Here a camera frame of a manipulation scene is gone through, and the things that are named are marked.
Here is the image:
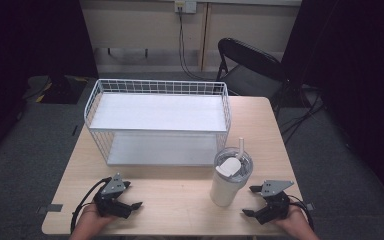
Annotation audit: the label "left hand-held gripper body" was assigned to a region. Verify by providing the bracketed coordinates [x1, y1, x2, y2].
[93, 172, 132, 220]

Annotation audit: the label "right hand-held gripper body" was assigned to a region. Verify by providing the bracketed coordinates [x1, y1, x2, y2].
[255, 180, 295, 225]

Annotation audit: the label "white tumbler with straw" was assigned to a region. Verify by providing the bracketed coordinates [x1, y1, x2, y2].
[209, 137, 254, 208]

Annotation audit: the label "person's right hand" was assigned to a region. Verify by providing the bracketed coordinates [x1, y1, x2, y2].
[274, 203, 311, 232]

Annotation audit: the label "person's left hand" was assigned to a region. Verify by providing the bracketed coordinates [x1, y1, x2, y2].
[78, 203, 117, 230]

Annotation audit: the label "black folding chair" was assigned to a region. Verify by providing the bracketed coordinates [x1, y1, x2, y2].
[214, 37, 289, 108]

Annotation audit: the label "dark floor stand base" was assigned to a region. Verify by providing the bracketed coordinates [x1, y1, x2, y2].
[22, 74, 92, 105]

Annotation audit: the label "black curtain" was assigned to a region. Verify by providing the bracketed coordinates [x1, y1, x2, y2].
[280, 0, 384, 214]
[0, 0, 100, 168]

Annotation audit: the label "left hand-held gripper black cable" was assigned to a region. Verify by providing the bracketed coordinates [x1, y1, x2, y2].
[69, 177, 113, 234]

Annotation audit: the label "hand-held gripper black cable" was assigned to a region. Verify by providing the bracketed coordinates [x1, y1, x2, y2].
[286, 194, 316, 232]
[69, 177, 113, 234]

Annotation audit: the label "right hand-held gripper black cable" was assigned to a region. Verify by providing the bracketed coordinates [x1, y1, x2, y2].
[286, 194, 316, 232]

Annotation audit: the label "white wire shelf rack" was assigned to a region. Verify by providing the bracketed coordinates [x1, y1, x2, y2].
[83, 78, 233, 168]

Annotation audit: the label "black floor cables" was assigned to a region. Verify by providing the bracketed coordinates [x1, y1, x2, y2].
[277, 81, 328, 145]

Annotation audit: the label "black wall outlet cable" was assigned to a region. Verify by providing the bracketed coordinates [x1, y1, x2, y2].
[177, 7, 216, 82]

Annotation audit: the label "white wall outlet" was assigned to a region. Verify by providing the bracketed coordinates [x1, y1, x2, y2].
[174, 0, 198, 15]

